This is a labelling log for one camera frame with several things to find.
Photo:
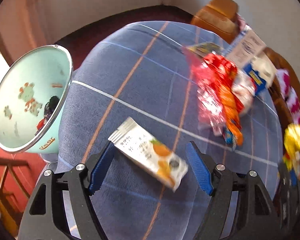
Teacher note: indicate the red wrapper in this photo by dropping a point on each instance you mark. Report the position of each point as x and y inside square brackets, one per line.
[218, 106]

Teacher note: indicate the brown leather sofa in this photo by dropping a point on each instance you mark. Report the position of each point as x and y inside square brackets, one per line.
[282, 110]

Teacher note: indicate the black knitted cloth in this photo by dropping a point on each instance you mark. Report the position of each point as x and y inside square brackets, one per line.
[50, 107]

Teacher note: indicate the blue plaid tablecloth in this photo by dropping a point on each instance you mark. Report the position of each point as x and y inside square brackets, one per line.
[141, 72]

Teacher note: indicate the dark yellow flat packet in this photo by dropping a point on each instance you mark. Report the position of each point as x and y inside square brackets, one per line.
[205, 48]

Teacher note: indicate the tall white carton box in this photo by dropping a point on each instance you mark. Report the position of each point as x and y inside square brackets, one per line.
[244, 47]

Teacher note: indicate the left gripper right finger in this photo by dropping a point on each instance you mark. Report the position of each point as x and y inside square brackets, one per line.
[217, 182]

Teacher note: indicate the yellow crumpled wrapper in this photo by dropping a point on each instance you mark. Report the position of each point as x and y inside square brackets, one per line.
[291, 143]

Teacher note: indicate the pink floral cushion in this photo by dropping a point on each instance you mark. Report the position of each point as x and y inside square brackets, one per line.
[289, 94]
[242, 24]

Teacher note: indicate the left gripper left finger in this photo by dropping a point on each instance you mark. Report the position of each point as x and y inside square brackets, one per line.
[83, 181]

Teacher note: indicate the orange leather armchair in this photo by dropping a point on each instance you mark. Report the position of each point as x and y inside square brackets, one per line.
[219, 17]

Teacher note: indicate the mint green trash bin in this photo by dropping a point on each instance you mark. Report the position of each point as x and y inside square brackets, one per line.
[24, 91]

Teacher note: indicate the white orange snack packet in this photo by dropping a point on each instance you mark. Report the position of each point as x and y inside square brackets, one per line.
[149, 153]

